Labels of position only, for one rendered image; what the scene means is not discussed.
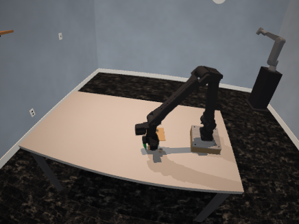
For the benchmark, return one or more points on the tan flat mat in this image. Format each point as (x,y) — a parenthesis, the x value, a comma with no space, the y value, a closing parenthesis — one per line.
(161,134)

